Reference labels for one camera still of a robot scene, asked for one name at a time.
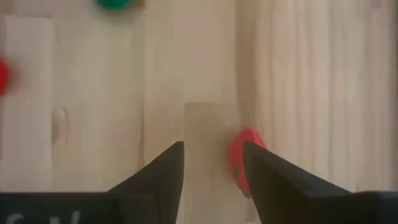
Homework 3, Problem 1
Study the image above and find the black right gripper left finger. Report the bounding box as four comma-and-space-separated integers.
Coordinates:
107, 141, 185, 224

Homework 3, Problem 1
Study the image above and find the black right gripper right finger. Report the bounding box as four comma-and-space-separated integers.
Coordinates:
243, 141, 358, 224

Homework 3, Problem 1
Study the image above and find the small pink-red fruit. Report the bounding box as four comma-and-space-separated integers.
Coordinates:
228, 128, 269, 199

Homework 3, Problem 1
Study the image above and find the green bell pepper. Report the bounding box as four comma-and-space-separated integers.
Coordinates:
95, 0, 134, 12

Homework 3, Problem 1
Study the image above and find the red strawberry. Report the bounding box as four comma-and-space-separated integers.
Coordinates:
0, 57, 12, 97

